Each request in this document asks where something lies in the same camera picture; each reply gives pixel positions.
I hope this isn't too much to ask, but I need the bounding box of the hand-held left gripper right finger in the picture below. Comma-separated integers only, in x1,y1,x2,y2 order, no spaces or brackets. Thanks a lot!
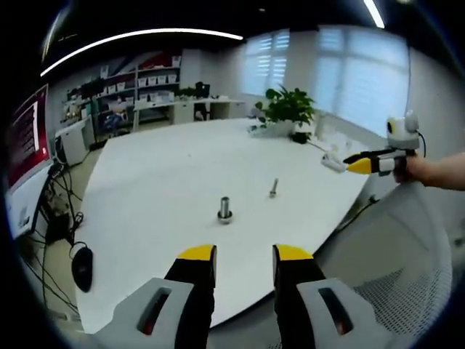
272,243,396,349

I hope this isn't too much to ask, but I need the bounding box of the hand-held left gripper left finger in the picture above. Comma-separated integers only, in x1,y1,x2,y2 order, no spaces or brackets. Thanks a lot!
94,244,218,349

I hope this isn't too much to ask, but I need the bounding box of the thick steel threaded stud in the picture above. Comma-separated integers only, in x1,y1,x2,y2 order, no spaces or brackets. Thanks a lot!
217,196,235,225

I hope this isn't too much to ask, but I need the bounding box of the person's right hand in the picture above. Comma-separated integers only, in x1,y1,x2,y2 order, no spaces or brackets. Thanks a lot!
393,153,432,185

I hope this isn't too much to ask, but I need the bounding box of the white power strip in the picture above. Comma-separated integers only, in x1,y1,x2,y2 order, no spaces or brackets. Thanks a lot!
320,152,349,173

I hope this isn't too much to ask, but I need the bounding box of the white cylindrical bottle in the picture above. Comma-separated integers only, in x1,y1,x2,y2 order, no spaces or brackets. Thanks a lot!
315,113,327,141

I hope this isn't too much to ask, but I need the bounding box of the wide window with blinds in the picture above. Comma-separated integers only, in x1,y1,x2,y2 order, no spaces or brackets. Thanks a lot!
317,26,412,129

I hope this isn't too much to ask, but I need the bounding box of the potted green plant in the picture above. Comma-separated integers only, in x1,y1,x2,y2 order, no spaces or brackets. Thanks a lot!
253,86,317,138

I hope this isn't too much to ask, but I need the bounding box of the white mesh office chair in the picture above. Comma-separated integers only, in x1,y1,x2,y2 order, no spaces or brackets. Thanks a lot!
315,180,456,340

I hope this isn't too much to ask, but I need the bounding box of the black computer mouse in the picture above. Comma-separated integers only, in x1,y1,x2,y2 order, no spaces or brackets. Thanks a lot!
70,247,94,293

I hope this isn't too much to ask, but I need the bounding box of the straight ceiling light strip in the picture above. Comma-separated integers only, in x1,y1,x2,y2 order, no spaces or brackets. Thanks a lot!
363,0,386,30

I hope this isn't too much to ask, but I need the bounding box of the narrow window with blinds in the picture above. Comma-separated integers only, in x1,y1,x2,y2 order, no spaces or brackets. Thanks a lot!
242,30,292,98

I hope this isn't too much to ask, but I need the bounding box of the long white background desk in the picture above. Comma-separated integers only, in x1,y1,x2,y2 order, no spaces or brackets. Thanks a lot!
132,97,247,127

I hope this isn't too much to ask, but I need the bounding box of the white low cabinet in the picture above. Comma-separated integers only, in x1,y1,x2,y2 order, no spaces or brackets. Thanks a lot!
54,121,91,167

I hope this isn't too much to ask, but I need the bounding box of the storage shelving with white bins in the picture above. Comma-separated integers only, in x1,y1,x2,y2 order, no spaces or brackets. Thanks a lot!
65,53,183,129

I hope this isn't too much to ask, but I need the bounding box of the laptop with red screen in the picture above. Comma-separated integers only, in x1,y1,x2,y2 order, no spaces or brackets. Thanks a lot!
4,83,52,238

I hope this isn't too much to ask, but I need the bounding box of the long curved ceiling light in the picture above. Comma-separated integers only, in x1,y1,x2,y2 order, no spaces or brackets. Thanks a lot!
39,28,244,78

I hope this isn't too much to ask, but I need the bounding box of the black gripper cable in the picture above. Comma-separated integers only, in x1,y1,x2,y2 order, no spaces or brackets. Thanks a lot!
416,128,427,158

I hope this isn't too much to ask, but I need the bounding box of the black power cable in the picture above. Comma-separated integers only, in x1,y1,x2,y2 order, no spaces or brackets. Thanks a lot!
334,195,379,234

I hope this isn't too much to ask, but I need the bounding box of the tangle of black cables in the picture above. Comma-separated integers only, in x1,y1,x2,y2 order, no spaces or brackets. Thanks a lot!
20,159,96,318

